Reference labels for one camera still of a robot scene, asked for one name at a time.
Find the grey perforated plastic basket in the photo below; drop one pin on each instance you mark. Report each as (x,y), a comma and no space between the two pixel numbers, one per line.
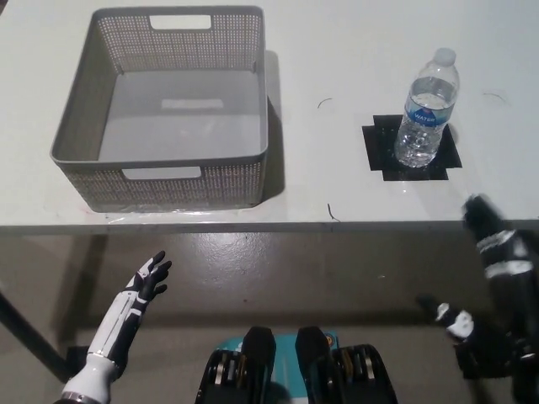
(84,126)

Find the thin dark curved strand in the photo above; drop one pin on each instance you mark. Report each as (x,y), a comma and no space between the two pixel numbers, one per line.
(324,101)
(496,95)

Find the black metal table leg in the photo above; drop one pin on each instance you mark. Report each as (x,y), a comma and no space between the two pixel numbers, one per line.
(29,332)

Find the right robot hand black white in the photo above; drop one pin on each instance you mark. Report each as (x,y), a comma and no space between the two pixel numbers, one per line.
(505,261)

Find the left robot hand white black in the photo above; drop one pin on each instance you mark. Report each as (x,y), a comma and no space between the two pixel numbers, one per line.
(122,320)

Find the black tape patch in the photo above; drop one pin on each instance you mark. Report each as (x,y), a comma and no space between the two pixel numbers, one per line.
(379,145)

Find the short dark squiggle strand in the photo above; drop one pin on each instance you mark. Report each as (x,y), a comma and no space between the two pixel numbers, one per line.
(332,212)

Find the clear plastic water bottle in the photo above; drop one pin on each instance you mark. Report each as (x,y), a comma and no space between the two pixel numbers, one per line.
(423,126)

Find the clear tape strip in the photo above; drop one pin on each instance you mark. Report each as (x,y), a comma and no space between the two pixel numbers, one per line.
(168,214)

